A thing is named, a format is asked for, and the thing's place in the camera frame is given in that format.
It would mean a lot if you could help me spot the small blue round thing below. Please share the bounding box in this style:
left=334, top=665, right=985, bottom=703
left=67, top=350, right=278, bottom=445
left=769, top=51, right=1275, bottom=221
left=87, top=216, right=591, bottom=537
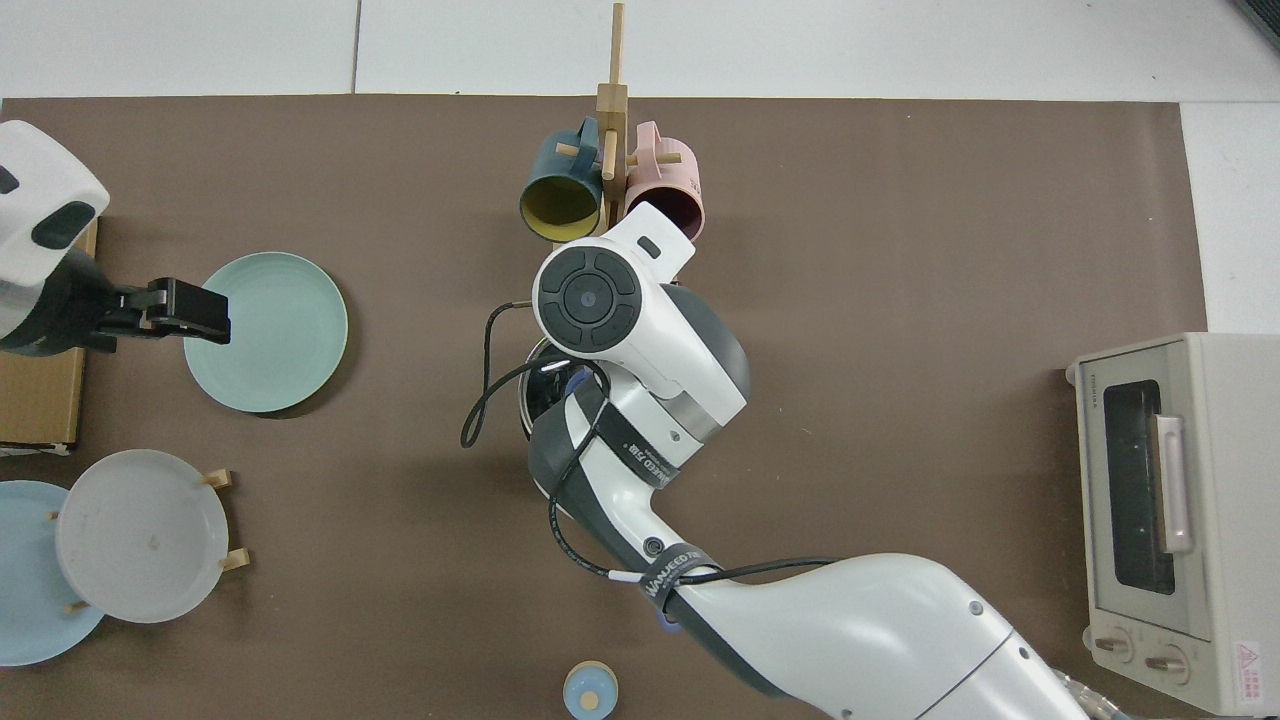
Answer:
left=563, top=660, right=619, bottom=720

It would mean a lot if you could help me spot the pink cup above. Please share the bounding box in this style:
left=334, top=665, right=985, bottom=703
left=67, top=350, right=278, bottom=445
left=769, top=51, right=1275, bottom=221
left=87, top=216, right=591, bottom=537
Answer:
left=624, top=121, right=706, bottom=241

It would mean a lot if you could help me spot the wire basket with wooden floor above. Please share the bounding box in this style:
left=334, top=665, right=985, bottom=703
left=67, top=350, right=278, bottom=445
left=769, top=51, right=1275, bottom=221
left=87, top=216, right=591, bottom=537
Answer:
left=0, top=215, right=99, bottom=458

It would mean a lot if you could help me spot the dark grey corner object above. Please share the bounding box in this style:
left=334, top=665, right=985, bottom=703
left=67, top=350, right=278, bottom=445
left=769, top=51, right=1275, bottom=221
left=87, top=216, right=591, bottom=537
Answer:
left=1232, top=0, right=1280, bottom=53

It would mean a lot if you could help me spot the pale green plate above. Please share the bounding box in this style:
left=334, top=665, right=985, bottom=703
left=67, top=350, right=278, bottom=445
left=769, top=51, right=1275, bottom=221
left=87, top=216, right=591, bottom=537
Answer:
left=183, top=251, right=350, bottom=414

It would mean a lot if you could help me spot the pale toaster oven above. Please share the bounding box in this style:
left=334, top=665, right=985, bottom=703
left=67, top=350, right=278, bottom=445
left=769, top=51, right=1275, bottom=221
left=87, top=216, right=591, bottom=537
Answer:
left=1065, top=332, right=1280, bottom=717

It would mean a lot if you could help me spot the brown table cloth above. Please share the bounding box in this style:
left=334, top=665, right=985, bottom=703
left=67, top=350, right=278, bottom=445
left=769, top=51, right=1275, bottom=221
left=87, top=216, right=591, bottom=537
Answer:
left=0, top=95, right=1209, bottom=720

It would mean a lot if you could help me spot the dark teal cup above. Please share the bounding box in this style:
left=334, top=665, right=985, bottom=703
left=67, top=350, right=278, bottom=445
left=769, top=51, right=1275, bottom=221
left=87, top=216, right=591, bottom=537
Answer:
left=518, top=117, right=605, bottom=244

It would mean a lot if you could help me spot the grey plate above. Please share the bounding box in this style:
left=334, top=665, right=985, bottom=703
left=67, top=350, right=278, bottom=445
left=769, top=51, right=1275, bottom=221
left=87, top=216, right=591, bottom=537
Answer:
left=55, top=449, right=230, bottom=625

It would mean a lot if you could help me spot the glass lid with blue knob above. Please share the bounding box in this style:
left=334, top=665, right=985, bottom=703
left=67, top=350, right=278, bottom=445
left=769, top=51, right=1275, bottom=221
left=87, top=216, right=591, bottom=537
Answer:
left=517, top=338, right=586, bottom=441

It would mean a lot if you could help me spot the wooden cup stand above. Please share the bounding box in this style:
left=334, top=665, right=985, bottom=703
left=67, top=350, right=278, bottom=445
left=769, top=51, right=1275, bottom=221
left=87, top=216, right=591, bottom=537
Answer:
left=552, top=2, right=696, bottom=286

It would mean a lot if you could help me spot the light blue plate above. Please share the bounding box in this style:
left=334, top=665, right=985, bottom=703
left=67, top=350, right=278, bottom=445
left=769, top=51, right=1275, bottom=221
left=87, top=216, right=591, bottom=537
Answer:
left=0, top=480, right=107, bottom=667

